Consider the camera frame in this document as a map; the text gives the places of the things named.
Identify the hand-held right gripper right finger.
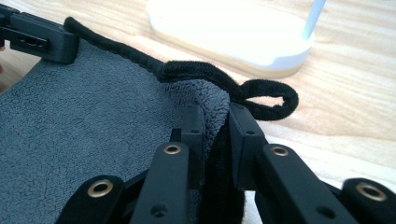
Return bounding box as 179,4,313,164
228,102,268,190

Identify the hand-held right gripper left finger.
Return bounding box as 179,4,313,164
170,104,206,190

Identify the grey towel with black trim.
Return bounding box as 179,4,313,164
0,16,300,224

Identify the white rack stand with pole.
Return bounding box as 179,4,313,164
146,0,327,79

